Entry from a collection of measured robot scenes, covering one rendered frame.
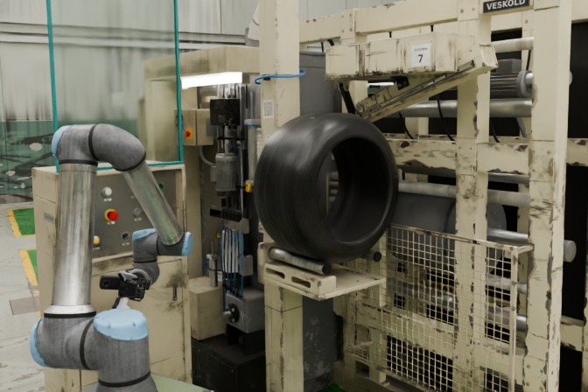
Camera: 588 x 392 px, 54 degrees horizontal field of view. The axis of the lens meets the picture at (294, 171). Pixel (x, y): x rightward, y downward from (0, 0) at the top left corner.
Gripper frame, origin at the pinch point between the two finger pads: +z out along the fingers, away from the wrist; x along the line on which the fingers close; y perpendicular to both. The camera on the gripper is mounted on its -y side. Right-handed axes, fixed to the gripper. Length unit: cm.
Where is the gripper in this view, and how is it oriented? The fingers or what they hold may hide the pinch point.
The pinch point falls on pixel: (113, 294)
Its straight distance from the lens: 208.0
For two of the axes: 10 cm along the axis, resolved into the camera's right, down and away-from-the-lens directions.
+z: -0.3, 0.4, -10.0
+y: 9.8, 2.1, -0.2
